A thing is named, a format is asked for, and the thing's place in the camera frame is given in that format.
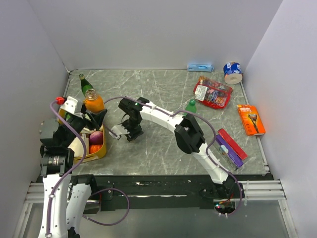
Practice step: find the yellow plastic basket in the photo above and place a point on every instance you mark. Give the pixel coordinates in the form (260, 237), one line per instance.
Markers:
(97, 155)

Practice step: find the dark green glass bottle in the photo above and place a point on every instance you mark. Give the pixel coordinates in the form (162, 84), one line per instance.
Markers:
(86, 86)

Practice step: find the purple chocolate bar box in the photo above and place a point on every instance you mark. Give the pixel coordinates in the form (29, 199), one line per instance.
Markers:
(227, 153)

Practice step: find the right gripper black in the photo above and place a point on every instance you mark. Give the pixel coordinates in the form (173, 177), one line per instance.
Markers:
(133, 136)

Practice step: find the blue tissue pack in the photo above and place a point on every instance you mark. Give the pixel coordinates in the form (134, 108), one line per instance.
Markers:
(200, 67)

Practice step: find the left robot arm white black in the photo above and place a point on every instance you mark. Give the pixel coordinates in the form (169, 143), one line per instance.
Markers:
(65, 196)

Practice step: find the red flat box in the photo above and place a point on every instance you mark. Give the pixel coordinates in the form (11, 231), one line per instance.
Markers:
(232, 143)

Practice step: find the red snack bag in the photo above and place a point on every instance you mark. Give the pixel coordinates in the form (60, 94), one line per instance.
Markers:
(212, 93)

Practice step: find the orange razor package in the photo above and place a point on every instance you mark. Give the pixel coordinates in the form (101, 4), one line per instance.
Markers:
(251, 120)

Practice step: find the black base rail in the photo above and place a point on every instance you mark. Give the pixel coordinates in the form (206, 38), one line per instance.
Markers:
(169, 191)

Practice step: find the green plastic bottle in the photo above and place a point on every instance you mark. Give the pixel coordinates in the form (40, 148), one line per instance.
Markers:
(191, 107)

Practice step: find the orange juice bottle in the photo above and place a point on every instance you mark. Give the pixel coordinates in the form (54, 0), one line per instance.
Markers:
(93, 101)

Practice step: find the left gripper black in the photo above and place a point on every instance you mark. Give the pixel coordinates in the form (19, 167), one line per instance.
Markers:
(95, 121)

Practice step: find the aluminium frame rail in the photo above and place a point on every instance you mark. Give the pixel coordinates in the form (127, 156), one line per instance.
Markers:
(263, 190)

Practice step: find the orange fruit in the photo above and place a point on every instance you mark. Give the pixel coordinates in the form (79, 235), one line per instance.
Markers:
(95, 148)

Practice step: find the toilet paper roll blue wrap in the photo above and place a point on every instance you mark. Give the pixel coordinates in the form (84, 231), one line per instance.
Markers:
(232, 73)

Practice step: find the pink round fruit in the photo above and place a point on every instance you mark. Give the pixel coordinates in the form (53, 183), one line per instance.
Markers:
(96, 138)

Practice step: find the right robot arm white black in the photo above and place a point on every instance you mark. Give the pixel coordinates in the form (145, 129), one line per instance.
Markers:
(189, 138)

